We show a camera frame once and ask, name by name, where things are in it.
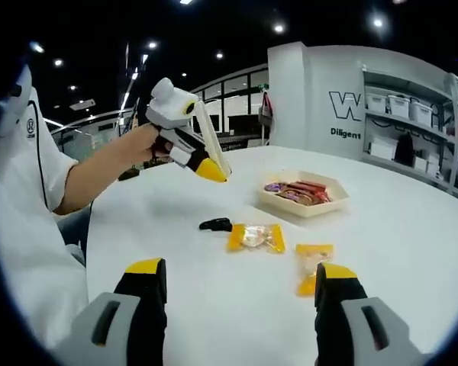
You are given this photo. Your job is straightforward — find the cream hexagonal container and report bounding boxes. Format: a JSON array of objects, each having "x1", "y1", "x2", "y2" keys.
[{"x1": 257, "y1": 170, "x2": 351, "y2": 219}]

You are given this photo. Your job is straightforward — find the black food packet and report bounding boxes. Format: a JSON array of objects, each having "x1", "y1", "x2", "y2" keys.
[{"x1": 198, "y1": 217, "x2": 234, "y2": 233}]

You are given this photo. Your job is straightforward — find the white chest-worn device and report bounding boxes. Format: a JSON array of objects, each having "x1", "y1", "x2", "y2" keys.
[{"x1": 0, "y1": 63, "x2": 34, "y2": 135}]

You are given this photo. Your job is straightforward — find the black device cable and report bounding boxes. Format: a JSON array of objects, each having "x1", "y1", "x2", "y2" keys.
[{"x1": 31, "y1": 110, "x2": 53, "y2": 211}]

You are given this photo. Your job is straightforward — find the white cardboard box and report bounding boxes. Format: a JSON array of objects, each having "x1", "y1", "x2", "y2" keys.
[{"x1": 368, "y1": 137, "x2": 398, "y2": 160}]

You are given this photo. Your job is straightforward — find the ceiling air vent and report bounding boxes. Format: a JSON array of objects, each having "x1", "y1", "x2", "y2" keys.
[{"x1": 69, "y1": 98, "x2": 98, "y2": 111}]

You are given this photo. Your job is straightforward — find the hanging bag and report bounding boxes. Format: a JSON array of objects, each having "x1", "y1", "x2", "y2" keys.
[{"x1": 258, "y1": 90, "x2": 276, "y2": 146}]

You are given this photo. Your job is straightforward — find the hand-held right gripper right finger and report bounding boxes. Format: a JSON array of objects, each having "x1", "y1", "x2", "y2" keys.
[{"x1": 313, "y1": 261, "x2": 429, "y2": 366}]

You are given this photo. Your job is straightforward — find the black backpack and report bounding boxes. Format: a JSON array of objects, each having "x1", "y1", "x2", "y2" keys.
[{"x1": 395, "y1": 133, "x2": 415, "y2": 167}]

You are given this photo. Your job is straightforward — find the white food tongs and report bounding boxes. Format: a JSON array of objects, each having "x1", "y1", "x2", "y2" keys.
[{"x1": 190, "y1": 99, "x2": 233, "y2": 180}]

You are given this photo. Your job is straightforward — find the person's left hand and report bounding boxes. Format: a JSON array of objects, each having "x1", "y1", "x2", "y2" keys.
[{"x1": 127, "y1": 123, "x2": 166, "y2": 164}]

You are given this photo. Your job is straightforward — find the shelved white storage bins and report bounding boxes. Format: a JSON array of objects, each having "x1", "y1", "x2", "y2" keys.
[{"x1": 366, "y1": 93, "x2": 458, "y2": 130}]

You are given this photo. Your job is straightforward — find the grey metal shelving rack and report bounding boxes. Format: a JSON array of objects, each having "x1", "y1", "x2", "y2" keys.
[{"x1": 360, "y1": 63, "x2": 458, "y2": 199}]

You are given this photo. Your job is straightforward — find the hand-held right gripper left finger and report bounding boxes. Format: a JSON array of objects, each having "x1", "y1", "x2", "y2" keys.
[{"x1": 66, "y1": 257, "x2": 169, "y2": 366}]

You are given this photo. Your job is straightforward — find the yellow food packet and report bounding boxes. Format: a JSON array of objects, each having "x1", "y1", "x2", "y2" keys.
[
  {"x1": 294, "y1": 243, "x2": 335, "y2": 297},
  {"x1": 224, "y1": 223, "x2": 287, "y2": 255}
]

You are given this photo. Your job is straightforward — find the person's blue jeans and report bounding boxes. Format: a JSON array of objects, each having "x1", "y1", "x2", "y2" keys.
[{"x1": 55, "y1": 207, "x2": 93, "y2": 268}]

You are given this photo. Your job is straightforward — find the brown purple food packet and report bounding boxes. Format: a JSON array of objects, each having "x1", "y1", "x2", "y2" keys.
[{"x1": 275, "y1": 189, "x2": 310, "y2": 205}]

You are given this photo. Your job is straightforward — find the round ceiling spotlights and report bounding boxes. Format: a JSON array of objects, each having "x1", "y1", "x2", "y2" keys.
[{"x1": 30, "y1": 0, "x2": 404, "y2": 92}]

